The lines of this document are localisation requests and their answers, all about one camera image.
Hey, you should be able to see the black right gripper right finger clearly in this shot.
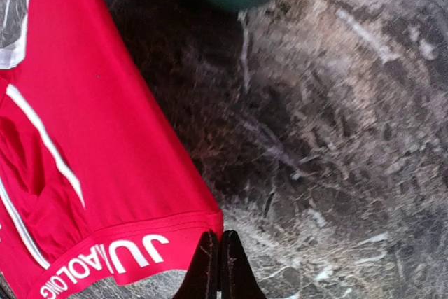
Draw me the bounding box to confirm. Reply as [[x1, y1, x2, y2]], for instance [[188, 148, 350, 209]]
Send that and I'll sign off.
[[220, 230, 267, 299]]

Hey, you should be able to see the red boxer briefs white trim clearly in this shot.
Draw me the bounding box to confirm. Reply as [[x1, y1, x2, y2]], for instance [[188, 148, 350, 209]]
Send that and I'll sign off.
[[1, 0, 223, 298]]

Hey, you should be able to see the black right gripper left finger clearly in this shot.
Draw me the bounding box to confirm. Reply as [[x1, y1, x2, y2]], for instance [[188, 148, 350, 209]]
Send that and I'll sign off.
[[173, 231, 219, 299]]

